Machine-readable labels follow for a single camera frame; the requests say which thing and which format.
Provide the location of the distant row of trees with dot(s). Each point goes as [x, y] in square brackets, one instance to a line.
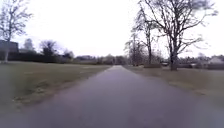
[100, 60]

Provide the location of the group of thin bare trees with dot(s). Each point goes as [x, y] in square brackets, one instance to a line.
[135, 50]

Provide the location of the grey asphalt path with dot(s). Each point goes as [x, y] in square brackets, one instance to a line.
[116, 100]

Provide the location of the large bare tree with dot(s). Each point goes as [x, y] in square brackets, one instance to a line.
[174, 56]

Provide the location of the grass field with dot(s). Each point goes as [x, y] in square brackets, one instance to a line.
[186, 78]
[43, 76]

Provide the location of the dark hedge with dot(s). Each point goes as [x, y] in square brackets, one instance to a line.
[33, 57]

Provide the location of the pale building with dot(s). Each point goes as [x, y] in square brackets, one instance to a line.
[215, 60]

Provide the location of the dark building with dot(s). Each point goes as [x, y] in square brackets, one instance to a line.
[8, 46]

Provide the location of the bare tree with pale trunk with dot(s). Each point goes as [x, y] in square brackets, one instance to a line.
[6, 33]

